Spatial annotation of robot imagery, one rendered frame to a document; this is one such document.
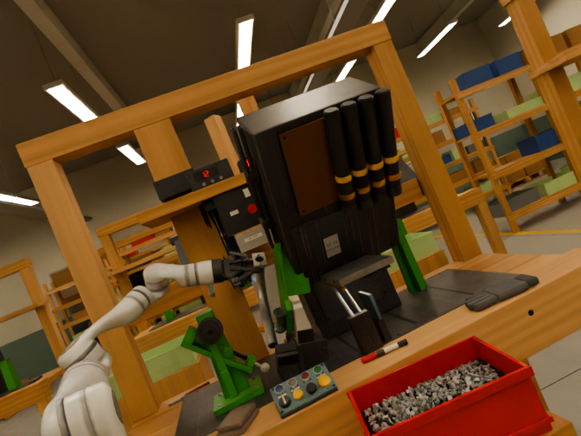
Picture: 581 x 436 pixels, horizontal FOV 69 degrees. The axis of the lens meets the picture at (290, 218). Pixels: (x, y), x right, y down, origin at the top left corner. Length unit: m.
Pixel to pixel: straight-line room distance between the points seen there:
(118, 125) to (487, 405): 1.43
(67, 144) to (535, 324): 1.59
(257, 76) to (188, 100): 0.28
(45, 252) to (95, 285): 10.55
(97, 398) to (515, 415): 0.70
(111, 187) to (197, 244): 10.22
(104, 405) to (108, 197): 11.08
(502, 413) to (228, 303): 1.02
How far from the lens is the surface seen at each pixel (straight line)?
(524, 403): 0.91
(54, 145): 1.74
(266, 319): 1.35
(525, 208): 6.44
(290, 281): 1.26
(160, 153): 1.65
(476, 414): 0.88
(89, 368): 0.96
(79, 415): 0.76
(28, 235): 12.36
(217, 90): 1.71
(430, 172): 1.85
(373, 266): 1.13
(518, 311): 1.27
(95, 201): 11.85
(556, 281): 1.34
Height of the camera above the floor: 1.32
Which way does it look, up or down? level
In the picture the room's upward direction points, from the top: 23 degrees counter-clockwise
